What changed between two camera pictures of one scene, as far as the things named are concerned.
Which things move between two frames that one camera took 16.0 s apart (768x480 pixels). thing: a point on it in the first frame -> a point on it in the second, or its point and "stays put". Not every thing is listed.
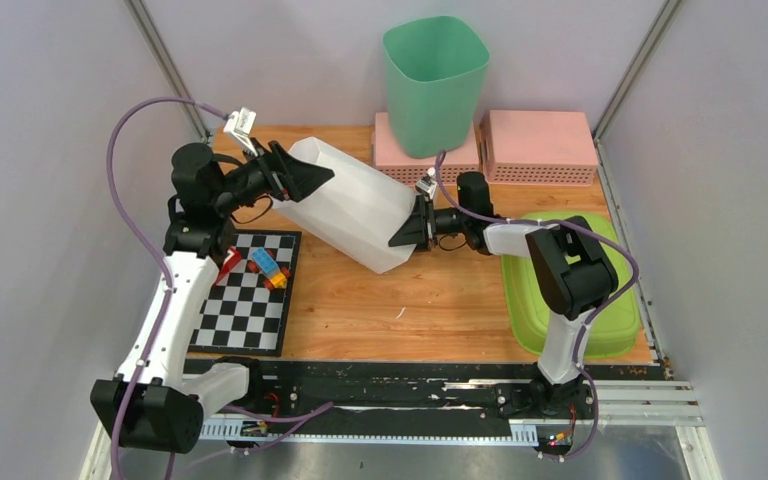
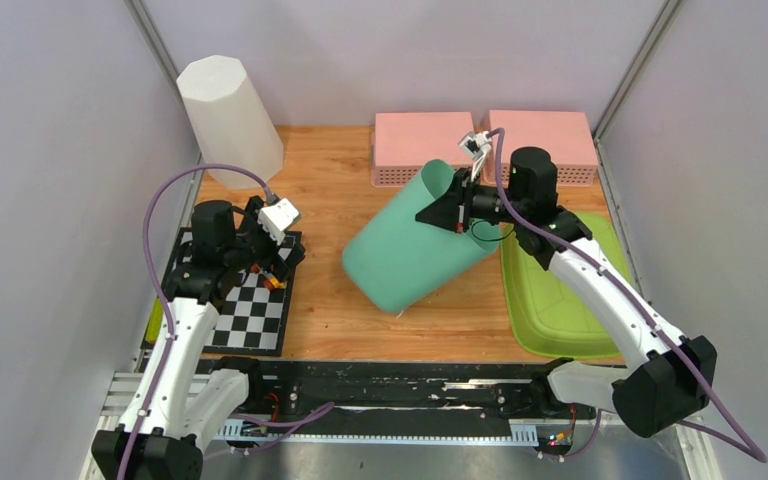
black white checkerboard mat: (241, 316) stays put
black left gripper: (286, 178) -> (281, 268)
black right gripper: (420, 227) -> (453, 211)
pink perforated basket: (537, 148) stays put
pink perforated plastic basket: (392, 155) stays put
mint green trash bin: (435, 70) -> (397, 260)
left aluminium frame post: (161, 53) stays put
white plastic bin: (359, 210) -> (229, 121)
